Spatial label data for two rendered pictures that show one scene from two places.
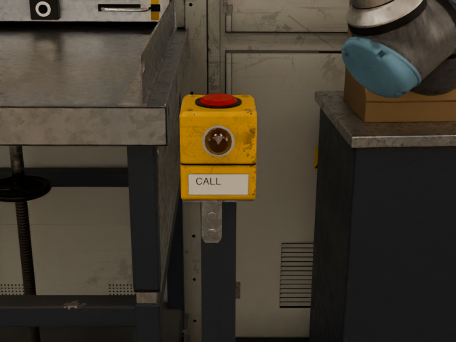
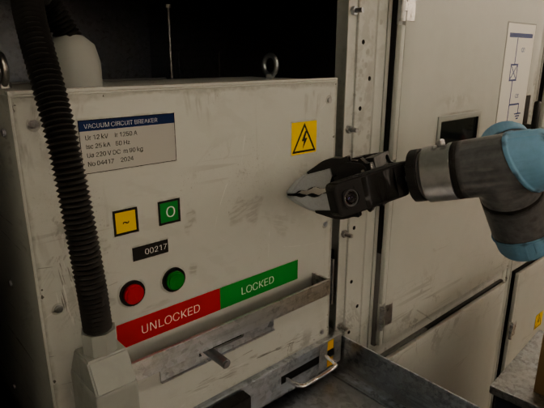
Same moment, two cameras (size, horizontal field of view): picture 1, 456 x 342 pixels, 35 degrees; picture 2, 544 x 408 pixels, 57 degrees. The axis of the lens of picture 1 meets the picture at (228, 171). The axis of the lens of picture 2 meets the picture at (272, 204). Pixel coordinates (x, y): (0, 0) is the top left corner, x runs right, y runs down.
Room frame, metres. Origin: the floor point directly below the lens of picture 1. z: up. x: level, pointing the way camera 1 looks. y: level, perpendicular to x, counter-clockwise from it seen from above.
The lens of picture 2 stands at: (1.06, 0.78, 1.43)
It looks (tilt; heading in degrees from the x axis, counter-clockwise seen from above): 17 degrees down; 319
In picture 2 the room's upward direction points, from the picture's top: straight up
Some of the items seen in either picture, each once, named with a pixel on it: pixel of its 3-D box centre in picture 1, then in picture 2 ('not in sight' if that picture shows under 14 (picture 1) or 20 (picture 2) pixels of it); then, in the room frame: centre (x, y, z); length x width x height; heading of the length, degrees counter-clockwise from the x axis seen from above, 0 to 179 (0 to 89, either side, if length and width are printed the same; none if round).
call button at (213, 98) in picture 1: (218, 104); not in sight; (0.75, 0.01, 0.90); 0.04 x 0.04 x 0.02
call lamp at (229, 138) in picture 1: (218, 142); not in sight; (0.70, 0.01, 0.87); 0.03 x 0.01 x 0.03; 90
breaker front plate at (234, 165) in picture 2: not in sight; (219, 259); (1.61, 0.40, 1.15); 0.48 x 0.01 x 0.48; 91
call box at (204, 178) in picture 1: (218, 146); not in sight; (0.75, 0.01, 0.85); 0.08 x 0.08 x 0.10; 0
